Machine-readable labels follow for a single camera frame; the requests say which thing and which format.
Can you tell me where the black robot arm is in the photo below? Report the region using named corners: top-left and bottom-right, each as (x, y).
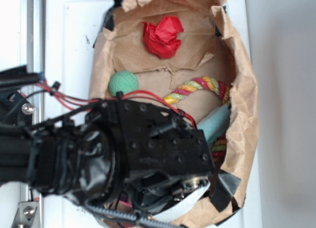
top-left (0, 99), bottom-right (215, 214)

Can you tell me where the crumpled red paper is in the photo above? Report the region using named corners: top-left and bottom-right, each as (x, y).
top-left (143, 16), bottom-right (184, 59)

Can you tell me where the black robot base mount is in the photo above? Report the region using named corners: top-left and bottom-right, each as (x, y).
top-left (0, 65), bottom-right (38, 126)

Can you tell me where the aluminium frame rail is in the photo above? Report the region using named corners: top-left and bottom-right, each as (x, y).
top-left (21, 0), bottom-right (46, 228)

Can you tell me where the green rubber ball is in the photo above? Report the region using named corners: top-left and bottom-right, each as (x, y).
top-left (109, 71), bottom-right (139, 96)

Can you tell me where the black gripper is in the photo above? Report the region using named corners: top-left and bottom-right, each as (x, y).
top-left (86, 99), bottom-right (215, 214)

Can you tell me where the brown paper bag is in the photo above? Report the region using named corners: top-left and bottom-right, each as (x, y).
top-left (89, 0), bottom-right (259, 228)

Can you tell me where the black ribbed cable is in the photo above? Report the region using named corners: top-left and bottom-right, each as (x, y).
top-left (85, 202), bottom-right (186, 228)

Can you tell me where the metal corner bracket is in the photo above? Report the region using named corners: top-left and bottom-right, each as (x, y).
top-left (11, 201), bottom-right (41, 228)

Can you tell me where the light blue cloth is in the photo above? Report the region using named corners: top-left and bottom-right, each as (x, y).
top-left (197, 105), bottom-right (231, 144)

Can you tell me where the red cable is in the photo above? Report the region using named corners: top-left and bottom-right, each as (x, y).
top-left (37, 77), bottom-right (198, 130)

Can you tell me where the multicoloured rope toy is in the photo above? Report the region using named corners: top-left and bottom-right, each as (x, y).
top-left (164, 76), bottom-right (231, 162)

